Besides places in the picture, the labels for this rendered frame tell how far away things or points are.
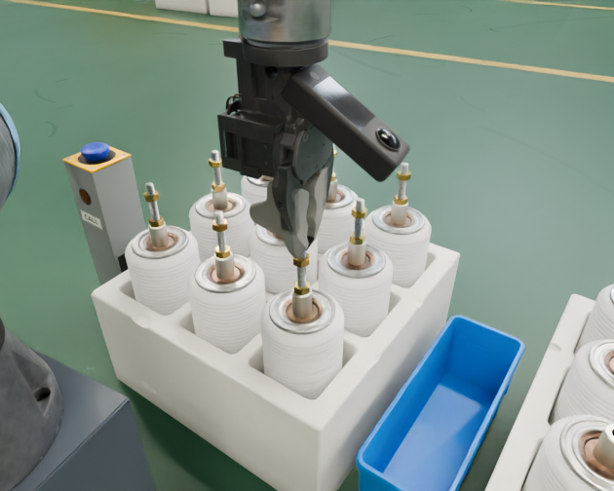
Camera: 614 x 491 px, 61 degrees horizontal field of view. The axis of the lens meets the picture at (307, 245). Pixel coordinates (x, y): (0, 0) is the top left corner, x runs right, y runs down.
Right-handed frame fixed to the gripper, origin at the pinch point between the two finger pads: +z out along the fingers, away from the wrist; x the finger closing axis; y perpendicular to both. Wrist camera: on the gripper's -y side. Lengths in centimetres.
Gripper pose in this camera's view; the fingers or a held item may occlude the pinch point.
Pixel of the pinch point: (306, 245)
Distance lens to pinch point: 53.2
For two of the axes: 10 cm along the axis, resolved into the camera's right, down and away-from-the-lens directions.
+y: -8.8, -2.8, 3.9
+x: -4.8, 5.0, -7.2
